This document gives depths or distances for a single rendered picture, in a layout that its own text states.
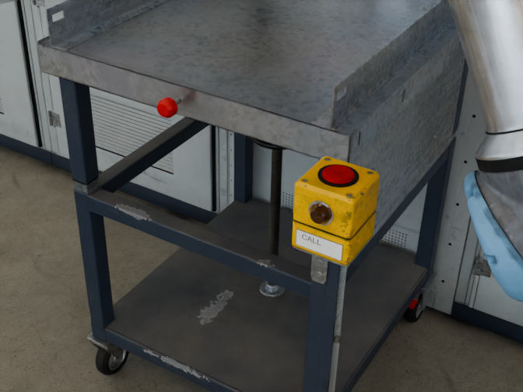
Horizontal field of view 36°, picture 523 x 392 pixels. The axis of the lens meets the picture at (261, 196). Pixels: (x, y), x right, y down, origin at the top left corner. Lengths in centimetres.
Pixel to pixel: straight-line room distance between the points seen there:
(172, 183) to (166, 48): 101
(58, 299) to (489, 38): 162
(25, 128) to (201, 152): 72
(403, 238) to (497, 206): 128
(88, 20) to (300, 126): 51
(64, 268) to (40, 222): 25
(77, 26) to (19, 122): 129
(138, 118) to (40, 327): 68
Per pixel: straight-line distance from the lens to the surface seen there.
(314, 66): 139
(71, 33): 151
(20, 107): 274
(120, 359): 194
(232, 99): 126
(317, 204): 95
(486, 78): 82
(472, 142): 190
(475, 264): 203
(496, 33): 80
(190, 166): 233
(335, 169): 97
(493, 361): 209
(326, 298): 106
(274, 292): 191
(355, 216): 95
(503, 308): 209
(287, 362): 175
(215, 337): 180
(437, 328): 214
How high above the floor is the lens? 141
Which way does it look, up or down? 33 degrees down
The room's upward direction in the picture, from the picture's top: 1 degrees clockwise
